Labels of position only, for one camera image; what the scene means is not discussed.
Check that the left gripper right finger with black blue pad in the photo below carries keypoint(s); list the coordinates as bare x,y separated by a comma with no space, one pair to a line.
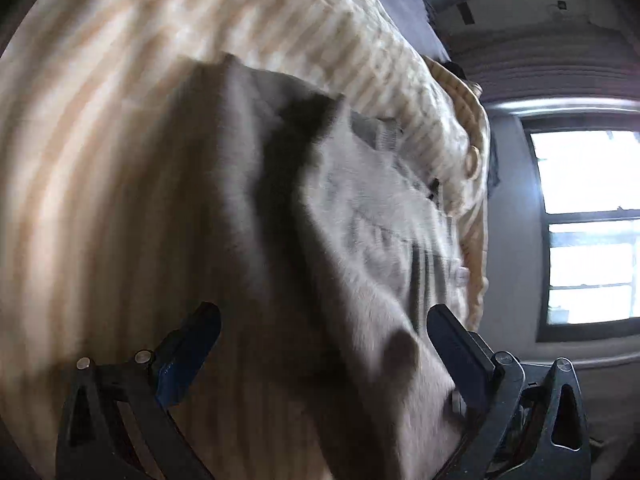
526,421

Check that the window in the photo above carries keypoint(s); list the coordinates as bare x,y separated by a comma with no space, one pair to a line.
587,177

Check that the cream striped blanket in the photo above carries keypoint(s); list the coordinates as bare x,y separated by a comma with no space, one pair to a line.
99,221

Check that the lavender bed sheet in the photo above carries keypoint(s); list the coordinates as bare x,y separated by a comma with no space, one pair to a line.
411,18

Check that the taupe knit garment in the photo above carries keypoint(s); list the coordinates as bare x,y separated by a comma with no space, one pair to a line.
324,252

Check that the left gripper left finger with black blue pad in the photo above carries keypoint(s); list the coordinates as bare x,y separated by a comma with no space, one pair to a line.
116,422

